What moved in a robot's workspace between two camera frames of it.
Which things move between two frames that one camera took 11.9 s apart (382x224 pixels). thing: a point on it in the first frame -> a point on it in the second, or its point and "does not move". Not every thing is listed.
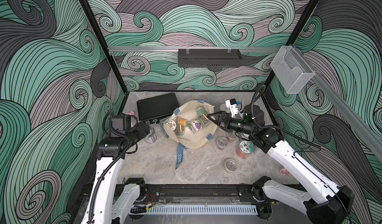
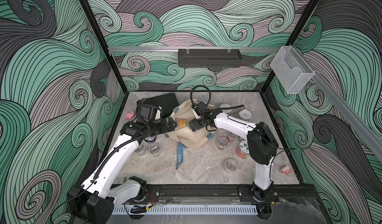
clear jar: (221, 143) does not move
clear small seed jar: (230, 166) does not move
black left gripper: (142, 130) -> (163, 128)
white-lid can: (223, 107) does not move
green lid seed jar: (244, 149) does not move
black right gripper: (224, 116) -> (197, 126)
